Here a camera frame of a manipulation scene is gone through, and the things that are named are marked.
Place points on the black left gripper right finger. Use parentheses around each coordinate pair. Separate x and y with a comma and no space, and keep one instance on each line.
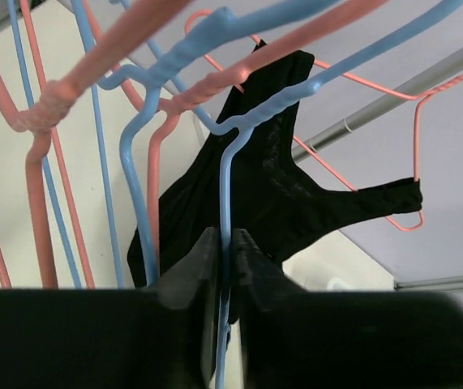
(294,338)

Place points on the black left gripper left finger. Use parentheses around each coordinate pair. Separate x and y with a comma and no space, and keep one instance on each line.
(161,336)

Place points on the black tank top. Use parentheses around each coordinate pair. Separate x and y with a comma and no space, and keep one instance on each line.
(277,203)

